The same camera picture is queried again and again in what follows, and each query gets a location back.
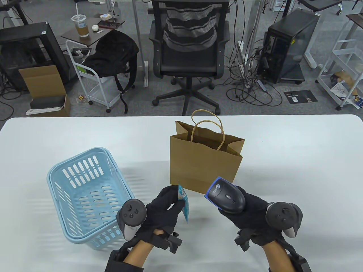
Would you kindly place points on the light blue plastic basket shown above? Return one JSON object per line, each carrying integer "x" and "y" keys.
{"x": 93, "y": 198}

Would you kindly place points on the dark red notebook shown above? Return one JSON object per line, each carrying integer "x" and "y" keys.
{"x": 109, "y": 25}

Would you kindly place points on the person's left hand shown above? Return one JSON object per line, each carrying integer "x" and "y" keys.
{"x": 161, "y": 209}

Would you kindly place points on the person's right forearm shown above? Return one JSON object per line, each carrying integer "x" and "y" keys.
{"x": 279, "y": 255}

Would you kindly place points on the black backpack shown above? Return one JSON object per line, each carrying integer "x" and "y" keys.
{"x": 113, "y": 53}

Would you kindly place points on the plastic iced drink cup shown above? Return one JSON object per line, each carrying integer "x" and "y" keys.
{"x": 82, "y": 28}

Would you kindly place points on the white printed paper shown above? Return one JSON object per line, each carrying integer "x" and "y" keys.
{"x": 339, "y": 90}

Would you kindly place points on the open cardboard box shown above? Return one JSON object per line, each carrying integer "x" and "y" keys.
{"x": 42, "y": 82}

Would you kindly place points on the white rolling cart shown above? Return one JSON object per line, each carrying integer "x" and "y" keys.
{"x": 99, "y": 93}

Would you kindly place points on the person's right hand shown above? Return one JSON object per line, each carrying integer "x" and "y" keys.
{"x": 249, "y": 209}

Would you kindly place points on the black left hand controller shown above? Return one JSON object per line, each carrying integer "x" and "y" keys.
{"x": 133, "y": 212}

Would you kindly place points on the black barcode scanner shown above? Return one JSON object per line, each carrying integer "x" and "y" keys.
{"x": 227, "y": 198}

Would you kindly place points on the black right hand controller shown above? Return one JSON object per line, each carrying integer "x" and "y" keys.
{"x": 280, "y": 216}

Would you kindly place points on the black mesh office chair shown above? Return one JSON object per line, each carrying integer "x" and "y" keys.
{"x": 187, "y": 62}

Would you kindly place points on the crumpled snack wrapper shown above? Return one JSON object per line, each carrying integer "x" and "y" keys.
{"x": 81, "y": 99}

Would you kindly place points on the black hand controller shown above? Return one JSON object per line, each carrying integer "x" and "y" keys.
{"x": 280, "y": 216}
{"x": 133, "y": 212}

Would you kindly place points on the small brown side table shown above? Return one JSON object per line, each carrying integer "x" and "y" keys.
{"x": 93, "y": 36}

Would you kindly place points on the white desk leg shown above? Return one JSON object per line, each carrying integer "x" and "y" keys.
{"x": 253, "y": 34}
{"x": 138, "y": 34}

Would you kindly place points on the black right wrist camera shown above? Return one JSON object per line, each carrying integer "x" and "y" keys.
{"x": 244, "y": 240}

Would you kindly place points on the black cabinet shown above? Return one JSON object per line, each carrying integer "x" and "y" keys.
{"x": 22, "y": 31}

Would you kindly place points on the brown paper bag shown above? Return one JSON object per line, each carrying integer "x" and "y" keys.
{"x": 204, "y": 167}

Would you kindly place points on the black leaflet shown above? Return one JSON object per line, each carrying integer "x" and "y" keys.
{"x": 303, "y": 96}

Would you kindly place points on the blue snack packet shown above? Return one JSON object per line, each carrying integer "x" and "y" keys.
{"x": 185, "y": 204}

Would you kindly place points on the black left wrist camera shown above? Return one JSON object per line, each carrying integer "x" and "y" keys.
{"x": 170, "y": 242}

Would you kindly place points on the dark wooden desk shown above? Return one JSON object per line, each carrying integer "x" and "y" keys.
{"x": 357, "y": 19}

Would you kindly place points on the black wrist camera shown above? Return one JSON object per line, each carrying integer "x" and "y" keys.
{"x": 170, "y": 242}
{"x": 244, "y": 240}

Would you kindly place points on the black computer tower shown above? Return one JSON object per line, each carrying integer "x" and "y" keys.
{"x": 292, "y": 51}

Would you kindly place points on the small snack packet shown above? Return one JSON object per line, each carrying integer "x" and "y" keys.
{"x": 106, "y": 16}

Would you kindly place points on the person's left forearm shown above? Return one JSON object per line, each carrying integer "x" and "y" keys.
{"x": 136, "y": 255}

